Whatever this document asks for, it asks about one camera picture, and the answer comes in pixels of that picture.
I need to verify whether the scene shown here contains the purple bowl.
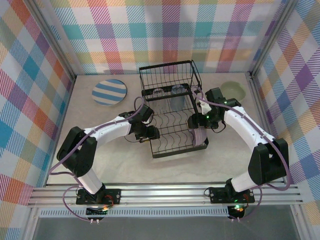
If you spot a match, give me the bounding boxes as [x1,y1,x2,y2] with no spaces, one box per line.
[190,127,209,148]

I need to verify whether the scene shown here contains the black wire dish rack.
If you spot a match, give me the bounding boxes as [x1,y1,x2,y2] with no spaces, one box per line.
[138,59,210,159]

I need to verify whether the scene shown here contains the pale green bowl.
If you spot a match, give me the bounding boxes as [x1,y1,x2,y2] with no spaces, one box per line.
[219,80,247,102]

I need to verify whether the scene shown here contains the blue glass cup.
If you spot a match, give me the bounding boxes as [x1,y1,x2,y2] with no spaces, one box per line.
[169,84,187,111]

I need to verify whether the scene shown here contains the clear glass cup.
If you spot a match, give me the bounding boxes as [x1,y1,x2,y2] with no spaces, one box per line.
[151,87,165,100]

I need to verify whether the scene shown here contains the blue white striped plate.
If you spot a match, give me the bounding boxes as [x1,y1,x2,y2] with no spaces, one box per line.
[91,78,129,108]

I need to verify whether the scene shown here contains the left controller board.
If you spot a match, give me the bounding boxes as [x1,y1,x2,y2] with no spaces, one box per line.
[85,205,110,217]

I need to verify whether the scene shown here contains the controller board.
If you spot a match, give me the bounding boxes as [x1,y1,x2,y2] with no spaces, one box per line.
[226,204,248,221]
[85,205,110,217]

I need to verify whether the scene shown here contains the right controller board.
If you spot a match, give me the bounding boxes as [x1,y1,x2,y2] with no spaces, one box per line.
[226,204,248,221]

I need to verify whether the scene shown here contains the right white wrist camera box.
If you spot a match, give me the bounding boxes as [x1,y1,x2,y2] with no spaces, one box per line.
[196,99,211,115]

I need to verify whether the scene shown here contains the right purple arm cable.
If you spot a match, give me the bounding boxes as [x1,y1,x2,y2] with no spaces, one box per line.
[191,86,291,223]

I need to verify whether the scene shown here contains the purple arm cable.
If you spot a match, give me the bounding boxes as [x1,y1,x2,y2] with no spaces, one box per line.
[191,86,291,223]
[49,96,146,223]

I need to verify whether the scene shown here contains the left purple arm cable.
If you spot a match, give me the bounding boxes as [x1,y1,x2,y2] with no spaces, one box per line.
[49,96,146,223]

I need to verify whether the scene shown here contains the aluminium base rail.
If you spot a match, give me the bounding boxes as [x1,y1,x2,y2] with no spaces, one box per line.
[26,183,305,209]

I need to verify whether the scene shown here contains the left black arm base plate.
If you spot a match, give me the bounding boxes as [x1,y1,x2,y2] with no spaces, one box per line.
[75,188,122,206]

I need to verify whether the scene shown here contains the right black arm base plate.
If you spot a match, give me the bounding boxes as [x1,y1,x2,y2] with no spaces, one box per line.
[208,186,256,205]

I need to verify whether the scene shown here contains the white slotted cable duct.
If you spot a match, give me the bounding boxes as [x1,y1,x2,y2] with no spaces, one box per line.
[39,208,230,219]

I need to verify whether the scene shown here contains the right aluminium frame post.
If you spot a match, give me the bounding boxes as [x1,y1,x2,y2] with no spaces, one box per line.
[249,0,300,78]

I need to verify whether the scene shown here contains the aluminium frame post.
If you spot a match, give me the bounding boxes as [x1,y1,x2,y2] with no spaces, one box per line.
[26,0,77,81]
[249,0,300,78]

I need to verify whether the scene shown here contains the left aluminium frame post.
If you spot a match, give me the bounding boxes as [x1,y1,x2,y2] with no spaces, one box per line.
[26,0,77,81]

